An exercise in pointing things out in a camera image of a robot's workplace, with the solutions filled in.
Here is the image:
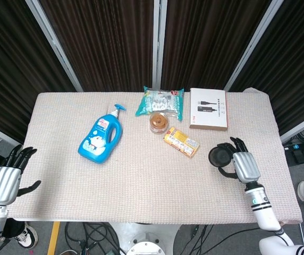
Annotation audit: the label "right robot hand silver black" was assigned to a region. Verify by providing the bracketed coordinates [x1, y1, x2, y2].
[217, 137, 261, 185]

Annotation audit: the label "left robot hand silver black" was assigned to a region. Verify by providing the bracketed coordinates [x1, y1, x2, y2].
[0, 145, 41, 207]

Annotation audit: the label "black dice cup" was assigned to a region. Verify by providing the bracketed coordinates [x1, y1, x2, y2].
[210, 144, 233, 167]

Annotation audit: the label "black round lid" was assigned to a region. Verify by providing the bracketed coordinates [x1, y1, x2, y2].
[208, 144, 234, 169]

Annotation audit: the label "black and white sneaker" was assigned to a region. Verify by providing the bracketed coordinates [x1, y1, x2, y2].
[14, 222, 39, 250]

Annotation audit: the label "yellow snack box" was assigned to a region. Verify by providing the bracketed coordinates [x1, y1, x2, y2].
[163, 126, 200, 159]

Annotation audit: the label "clear round jar brown contents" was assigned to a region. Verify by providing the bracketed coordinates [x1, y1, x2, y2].
[149, 111, 170, 134]

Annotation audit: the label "blue pump bottle with cartoon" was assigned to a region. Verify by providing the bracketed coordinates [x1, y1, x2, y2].
[77, 103, 128, 165]

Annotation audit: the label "beige waffle tablecloth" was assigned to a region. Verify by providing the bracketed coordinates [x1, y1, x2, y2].
[8, 89, 303, 226]

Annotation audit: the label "teal snack bag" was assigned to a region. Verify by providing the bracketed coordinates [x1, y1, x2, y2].
[135, 86, 185, 122]

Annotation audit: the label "dark brown curtain panel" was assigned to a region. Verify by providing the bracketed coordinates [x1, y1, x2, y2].
[39, 0, 156, 92]
[230, 0, 304, 137]
[162, 0, 273, 91]
[0, 0, 76, 145]

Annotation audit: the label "white partition frame post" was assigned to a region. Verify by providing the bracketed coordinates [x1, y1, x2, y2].
[0, 121, 23, 147]
[223, 0, 284, 91]
[26, 0, 84, 92]
[151, 0, 168, 91]
[279, 108, 304, 145]

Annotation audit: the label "white cardboard cable box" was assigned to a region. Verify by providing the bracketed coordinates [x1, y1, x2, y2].
[189, 88, 229, 132]

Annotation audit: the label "black floor cable bundle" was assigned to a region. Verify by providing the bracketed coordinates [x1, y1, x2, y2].
[64, 222, 122, 255]

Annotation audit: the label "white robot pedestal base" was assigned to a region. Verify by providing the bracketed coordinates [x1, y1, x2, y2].
[108, 222, 182, 255]

